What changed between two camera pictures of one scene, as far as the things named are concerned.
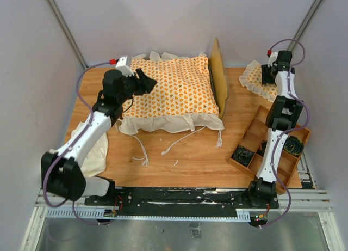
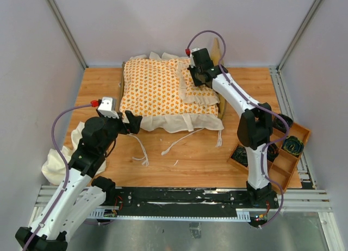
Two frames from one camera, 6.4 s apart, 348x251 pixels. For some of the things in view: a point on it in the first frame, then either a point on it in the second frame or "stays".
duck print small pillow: (252, 80) to (189, 91)
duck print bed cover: (182, 99) stays
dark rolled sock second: (293, 146) stays
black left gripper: (144, 84) to (132, 127)
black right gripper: (266, 69) to (192, 68)
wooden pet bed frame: (218, 71) stays
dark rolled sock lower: (242, 155) stays
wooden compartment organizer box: (247, 154) stays
